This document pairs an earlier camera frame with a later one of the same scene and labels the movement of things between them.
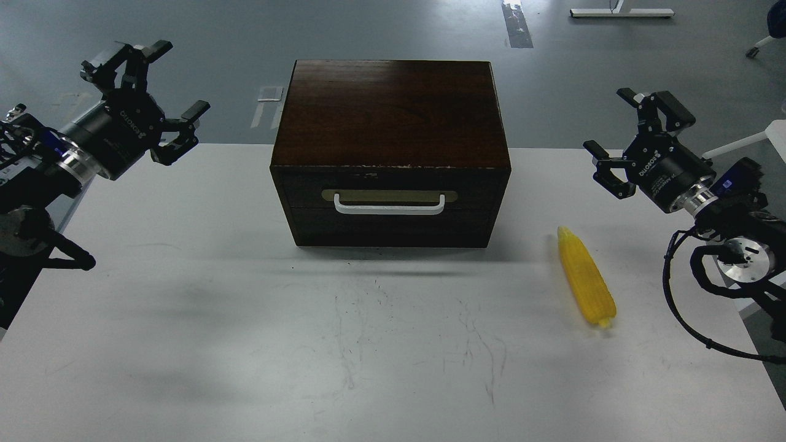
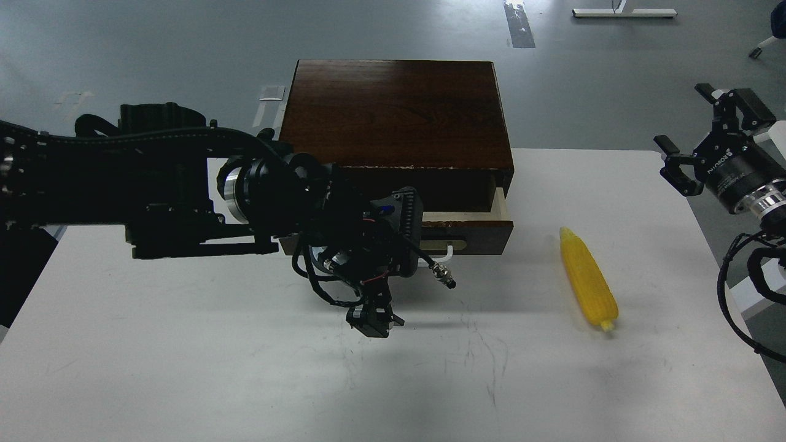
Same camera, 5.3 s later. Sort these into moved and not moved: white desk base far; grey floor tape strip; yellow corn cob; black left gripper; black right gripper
Moved: black left gripper; black right gripper
Not moved: grey floor tape strip; yellow corn cob; white desk base far
